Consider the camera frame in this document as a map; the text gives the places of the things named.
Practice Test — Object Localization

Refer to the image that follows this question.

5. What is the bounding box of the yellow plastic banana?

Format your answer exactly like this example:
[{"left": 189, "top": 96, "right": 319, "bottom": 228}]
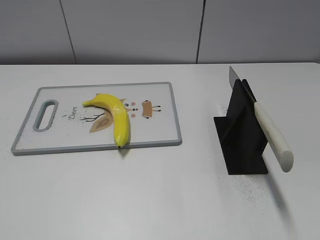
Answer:
[{"left": 82, "top": 93, "right": 130, "bottom": 149}]

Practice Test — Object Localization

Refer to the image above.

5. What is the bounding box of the white-handled kitchen knife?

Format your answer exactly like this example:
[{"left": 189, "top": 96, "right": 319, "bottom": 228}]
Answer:
[{"left": 240, "top": 79, "right": 294, "bottom": 173}]

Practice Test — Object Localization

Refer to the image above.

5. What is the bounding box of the black knife stand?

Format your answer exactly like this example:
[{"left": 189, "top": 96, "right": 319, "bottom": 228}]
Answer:
[{"left": 213, "top": 79, "right": 268, "bottom": 175}]

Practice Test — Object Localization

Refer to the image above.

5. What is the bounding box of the white grey-rimmed cutting board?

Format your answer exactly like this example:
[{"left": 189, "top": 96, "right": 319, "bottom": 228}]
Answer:
[{"left": 11, "top": 82, "right": 182, "bottom": 156}]

